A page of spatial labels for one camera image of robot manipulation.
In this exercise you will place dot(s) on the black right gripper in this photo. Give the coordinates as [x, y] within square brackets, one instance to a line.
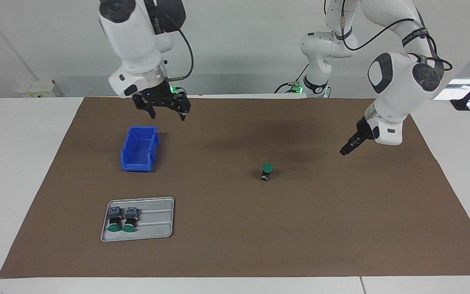
[155, 96]

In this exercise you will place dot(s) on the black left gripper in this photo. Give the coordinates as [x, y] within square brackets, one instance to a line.
[367, 130]

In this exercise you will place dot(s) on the green push button switch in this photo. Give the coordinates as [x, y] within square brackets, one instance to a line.
[267, 168]
[130, 220]
[115, 220]

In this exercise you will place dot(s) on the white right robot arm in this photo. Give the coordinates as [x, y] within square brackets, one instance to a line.
[133, 36]

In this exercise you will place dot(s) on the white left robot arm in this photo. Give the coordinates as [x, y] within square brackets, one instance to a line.
[398, 94]

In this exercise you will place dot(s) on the blue plastic storage bin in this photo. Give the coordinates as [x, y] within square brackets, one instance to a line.
[139, 163]

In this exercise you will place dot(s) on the grey metal tray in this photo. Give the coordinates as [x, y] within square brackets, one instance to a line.
[157, 228]

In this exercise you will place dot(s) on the brown paper table mat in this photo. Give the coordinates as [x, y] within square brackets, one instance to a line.
[259, 228]

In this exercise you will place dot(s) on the white power box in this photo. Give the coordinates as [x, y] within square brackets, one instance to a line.
[39, 89]

